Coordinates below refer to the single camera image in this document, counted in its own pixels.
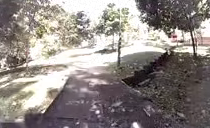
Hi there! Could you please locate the pale dirt ground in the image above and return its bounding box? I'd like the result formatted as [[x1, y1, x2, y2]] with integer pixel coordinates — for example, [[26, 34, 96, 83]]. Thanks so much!
[[0, 41, 167, 118]]

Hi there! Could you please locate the slender young tree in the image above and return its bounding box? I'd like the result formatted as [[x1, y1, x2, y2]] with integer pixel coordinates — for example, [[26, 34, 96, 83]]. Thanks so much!
[[99, 3, 132, 68]]

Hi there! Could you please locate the dark asphalt path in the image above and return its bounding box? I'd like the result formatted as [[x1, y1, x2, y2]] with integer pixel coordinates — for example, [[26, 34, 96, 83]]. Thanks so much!
[[22, 68, 167, 128]]

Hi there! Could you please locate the open drainage ditch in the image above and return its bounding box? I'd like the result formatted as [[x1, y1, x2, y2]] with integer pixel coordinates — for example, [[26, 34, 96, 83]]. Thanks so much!
[[121, 51, 172, 88]]

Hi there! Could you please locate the leaf-covered ground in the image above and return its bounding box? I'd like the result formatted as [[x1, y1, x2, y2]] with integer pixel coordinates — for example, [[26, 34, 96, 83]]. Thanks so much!
[[126, 49, 210, 128]]

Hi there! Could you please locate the row of trees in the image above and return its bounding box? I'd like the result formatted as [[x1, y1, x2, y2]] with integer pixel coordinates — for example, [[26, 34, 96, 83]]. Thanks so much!
[[0, 0, 94, 71]]

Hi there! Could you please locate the large dark tree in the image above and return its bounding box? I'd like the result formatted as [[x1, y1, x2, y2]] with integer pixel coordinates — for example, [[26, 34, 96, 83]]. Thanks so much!
[[135, 0, 210, 58]]

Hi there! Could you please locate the red building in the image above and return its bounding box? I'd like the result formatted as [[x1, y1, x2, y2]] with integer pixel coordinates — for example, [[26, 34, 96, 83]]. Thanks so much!
[[169, 31, 210, 47]]

